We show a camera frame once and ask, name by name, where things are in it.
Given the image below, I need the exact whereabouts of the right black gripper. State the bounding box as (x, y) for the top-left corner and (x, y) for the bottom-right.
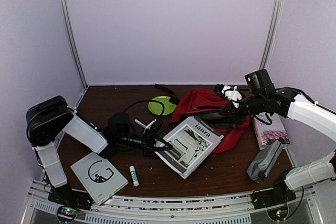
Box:
(218, 93), (266, 125)

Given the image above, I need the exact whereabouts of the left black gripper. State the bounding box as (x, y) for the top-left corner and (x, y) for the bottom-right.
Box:
(117, 129), (173, 157)

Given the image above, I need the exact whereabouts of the red backpack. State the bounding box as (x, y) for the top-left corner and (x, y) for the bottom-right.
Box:
(154, 83), (251, 156)

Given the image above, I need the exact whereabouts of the grey ianra magazine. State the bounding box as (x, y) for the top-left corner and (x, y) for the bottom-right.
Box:
(156, 116), (224, 179)

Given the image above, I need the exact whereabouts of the white designer fate book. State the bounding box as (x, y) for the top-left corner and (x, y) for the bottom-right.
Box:
(251, 113), (290, 150)

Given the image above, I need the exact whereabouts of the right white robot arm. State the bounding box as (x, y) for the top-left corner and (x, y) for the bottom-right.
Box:
(201, 69), (335, 204)

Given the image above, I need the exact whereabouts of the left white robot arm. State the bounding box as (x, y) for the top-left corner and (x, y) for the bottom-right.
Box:
(26, 95), (173, 205)

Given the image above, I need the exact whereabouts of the white glue stick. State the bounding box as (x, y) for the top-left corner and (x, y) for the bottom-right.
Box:
(129, 166), (140, 186)

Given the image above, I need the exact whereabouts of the green plate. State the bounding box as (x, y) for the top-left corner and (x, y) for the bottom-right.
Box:
(148, 95), (178, 116)

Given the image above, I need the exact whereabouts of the grey G book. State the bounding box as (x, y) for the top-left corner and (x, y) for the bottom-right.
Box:
(70, 152), (128, 205)

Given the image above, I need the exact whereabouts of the grey pencil case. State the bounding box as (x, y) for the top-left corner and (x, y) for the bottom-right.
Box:
(246, 137), (285, 183)

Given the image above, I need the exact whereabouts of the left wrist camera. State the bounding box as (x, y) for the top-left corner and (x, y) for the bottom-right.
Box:
(134, 119), (163, 133)

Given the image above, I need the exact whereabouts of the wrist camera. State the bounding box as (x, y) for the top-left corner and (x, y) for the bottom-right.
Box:
(214, 84), (243, 103)
(134, 119), (163, 133)

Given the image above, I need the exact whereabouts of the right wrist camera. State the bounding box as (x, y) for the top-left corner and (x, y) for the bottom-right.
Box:
(214, 84), (243, 103)

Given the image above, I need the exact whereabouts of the front aluminium rail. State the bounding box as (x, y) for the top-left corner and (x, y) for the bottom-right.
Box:
(22, 176), (323, 224)

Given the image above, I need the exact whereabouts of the right aluminium frame post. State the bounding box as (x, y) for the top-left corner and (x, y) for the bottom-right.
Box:
(259, 0), (284, 69)

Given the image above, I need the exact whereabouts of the aluminium frame post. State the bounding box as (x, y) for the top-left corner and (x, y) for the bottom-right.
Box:
(259, 0), (284, 69)
(60, 0), (88, 89)

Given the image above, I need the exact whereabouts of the left aluminium frame post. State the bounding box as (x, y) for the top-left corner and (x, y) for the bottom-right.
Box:
(60, 0), (88, 89)

